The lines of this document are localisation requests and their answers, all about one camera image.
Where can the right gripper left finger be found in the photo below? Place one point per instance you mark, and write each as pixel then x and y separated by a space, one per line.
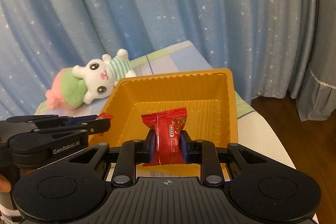
pixel 128 156

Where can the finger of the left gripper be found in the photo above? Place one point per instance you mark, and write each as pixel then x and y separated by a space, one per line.
pixel 96 126
pixel 51 119

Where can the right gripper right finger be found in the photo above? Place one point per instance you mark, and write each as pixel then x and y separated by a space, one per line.
pixel 203 153

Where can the small red twisted candy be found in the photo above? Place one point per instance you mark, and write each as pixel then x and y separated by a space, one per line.
pixel 104 115

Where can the large red snack packet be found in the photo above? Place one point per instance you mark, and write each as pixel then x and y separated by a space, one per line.
pixel 167 125

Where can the person's left hand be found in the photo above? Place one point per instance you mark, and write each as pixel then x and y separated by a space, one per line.
pixel 5 185

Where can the bunny carrot plush toy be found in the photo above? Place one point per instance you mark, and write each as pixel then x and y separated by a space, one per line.
pixel 75 86

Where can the checkered tablecloth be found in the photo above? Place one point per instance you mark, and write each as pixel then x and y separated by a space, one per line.
pixel 253 130

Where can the orange plastic tray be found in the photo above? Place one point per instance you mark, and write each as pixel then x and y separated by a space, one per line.
pixel 208 96

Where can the grey lace-trimmed curtain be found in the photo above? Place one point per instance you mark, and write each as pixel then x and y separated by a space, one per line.
pixel 316 97

